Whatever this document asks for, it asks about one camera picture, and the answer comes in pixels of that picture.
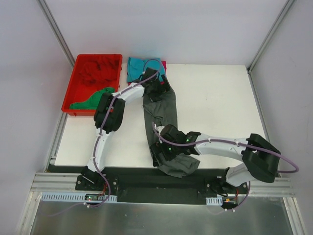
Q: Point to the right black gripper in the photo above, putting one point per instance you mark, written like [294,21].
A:
[158,152]

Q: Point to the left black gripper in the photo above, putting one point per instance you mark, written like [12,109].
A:
[158,93]

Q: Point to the grey t shirt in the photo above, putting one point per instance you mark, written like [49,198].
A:
[161,124]

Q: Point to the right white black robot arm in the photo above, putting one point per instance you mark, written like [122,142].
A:
[259,158]

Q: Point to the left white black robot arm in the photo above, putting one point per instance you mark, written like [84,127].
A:
[108,118]

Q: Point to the folded teal t shirt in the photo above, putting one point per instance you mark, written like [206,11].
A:
[136,66]

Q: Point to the folded magenta t shirt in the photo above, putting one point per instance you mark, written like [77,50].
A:
[164,66]

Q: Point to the red t shirt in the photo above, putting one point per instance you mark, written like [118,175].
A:
[100,70]

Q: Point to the green t shirt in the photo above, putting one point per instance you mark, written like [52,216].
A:
[92,102]

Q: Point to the red plastic bin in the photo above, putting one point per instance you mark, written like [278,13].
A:
[77,91]

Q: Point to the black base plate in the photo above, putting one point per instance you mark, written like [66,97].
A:
[150,185]

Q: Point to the right white cable duct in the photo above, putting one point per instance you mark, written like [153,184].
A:
[214,201]

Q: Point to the white cable duct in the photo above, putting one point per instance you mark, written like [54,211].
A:
[214,201]
[77,197]

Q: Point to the right aluminium rail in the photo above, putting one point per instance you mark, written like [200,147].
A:
[263,98]

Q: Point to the aluminium rail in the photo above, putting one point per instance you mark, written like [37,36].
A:
[263,98]
[56,140]

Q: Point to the left aluminium rail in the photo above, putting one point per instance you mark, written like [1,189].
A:
[56,140]

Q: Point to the left aluminium frame post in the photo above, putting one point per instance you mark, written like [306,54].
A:
[56,30]

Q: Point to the aluminium frame post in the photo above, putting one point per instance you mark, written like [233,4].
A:
[276,24]
[56,30]

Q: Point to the left white cable duct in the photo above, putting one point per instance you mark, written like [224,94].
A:
[77,197]

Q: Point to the right aluminium frame post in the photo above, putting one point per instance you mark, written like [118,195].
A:
[276,24]

